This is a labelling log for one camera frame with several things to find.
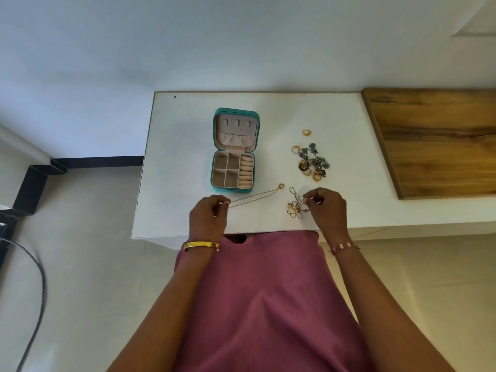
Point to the wooden board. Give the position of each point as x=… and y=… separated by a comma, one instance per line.
x=438, y=143

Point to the pink garment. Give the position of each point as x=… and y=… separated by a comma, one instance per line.
x=267, y=306

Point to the person's right forearm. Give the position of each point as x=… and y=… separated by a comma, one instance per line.
x=383, y=309

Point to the pile of floral earrings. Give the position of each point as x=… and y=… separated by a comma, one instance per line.
x=316, y=160

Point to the person's right fingers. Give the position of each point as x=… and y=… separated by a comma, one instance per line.
x=313, y=197

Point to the person's left forearm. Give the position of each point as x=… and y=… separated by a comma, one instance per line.
x=170, y=306

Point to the gold bangle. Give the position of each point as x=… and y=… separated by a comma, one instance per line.
x=201, y=245

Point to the person's left fingers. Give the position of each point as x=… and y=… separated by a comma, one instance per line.
x=221, y=202

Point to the person's right hand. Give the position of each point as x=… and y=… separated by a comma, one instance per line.
x=329, y=216

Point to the person's left hand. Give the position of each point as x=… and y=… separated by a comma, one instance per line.
x=205, y=220

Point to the teal jewelry box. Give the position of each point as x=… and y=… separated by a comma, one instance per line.
x=234, y=151

